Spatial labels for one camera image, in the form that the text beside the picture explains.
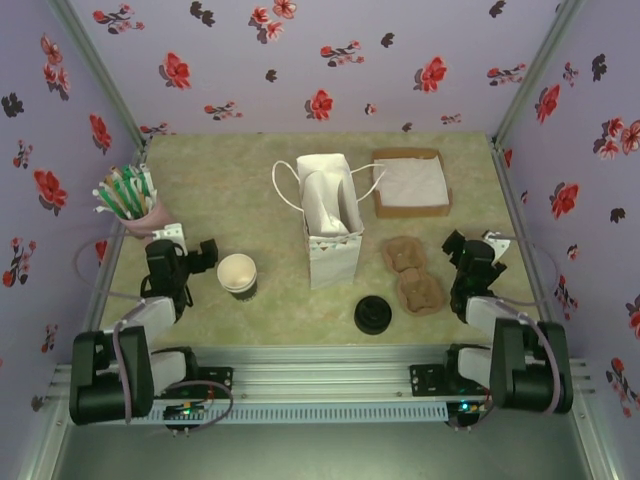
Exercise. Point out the paper cup stack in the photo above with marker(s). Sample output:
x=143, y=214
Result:
x=236, y=277

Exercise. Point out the brown pulp cup carrier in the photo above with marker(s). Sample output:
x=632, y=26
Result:
x=422, y=300

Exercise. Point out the black cup lid stack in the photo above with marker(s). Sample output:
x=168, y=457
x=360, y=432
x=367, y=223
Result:
x=372, y=315

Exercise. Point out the white paper napkin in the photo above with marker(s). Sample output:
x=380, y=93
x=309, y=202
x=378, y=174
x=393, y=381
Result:
x=320, y=205

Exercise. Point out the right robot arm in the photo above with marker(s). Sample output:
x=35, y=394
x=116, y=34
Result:
x=520, y=370

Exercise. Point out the brown cardboard napkin tray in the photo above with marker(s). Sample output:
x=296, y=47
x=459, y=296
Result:
x=410, y=212

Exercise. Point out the white napkin stack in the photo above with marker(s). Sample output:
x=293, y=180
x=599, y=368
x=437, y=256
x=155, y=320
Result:
x=415, y=182

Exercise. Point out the white green wrapped straw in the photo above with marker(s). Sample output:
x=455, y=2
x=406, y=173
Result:
x=148, y=182
x=154, y=196
x=105, y=209
x=133, y=182
x=107, y=200

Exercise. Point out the right controller board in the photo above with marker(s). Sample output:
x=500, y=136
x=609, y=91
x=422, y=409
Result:
x=467, y=410

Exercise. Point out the controller board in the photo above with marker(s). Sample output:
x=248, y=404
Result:
x=467, y=410
x=185, y=412

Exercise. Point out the left controller board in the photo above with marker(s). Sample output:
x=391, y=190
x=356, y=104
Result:
x=185, y=412

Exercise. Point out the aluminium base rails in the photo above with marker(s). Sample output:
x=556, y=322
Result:
x=320, y=372

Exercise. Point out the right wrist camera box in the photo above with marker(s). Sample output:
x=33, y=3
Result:
x=497, y=245

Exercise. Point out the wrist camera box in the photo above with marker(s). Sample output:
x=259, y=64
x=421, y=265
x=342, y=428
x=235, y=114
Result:
x=170, y=232
x=497, y=245

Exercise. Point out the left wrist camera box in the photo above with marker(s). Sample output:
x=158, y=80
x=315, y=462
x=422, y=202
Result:
x=170, y=232

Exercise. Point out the right aluminium side rail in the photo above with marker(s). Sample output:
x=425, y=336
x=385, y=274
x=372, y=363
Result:
x=507, y=175

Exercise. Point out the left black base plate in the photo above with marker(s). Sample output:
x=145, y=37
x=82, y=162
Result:
x=220, y=382

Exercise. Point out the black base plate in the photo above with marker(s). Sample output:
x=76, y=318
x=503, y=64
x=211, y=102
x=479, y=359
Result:
x=220, y=382
x=425, y=380

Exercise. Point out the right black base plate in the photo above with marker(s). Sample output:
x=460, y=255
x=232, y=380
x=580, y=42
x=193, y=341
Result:
x=425, y=380

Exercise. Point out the right aluminium corner post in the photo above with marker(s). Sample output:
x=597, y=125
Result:
x=540, y=60

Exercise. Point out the aluminium corner post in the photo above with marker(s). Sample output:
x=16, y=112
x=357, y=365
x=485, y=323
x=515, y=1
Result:
x=100, y=65
x=540, y=60

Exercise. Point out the left aluminium corner post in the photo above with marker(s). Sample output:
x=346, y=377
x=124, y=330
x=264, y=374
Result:
x=100, y=65

